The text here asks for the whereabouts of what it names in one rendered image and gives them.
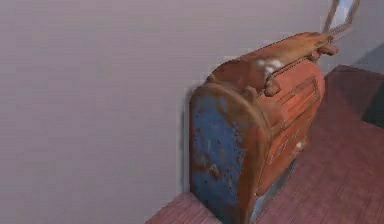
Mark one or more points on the rusty orange blue cabinet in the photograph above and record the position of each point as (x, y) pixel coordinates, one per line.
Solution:
(253, 126)

